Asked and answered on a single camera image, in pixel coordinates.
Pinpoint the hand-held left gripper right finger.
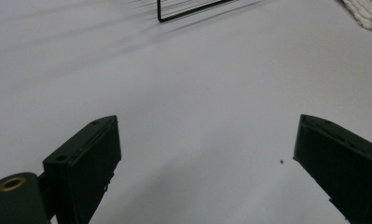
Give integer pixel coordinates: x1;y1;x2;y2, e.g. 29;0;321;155
293;114;372;224

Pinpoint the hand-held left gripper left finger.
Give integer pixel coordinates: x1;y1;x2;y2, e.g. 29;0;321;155
42;115;123;224

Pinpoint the white towel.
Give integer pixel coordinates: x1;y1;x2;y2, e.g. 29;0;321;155
341;0;372;32

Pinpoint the black wire rack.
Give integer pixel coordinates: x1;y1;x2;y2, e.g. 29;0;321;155
157;0;238;23

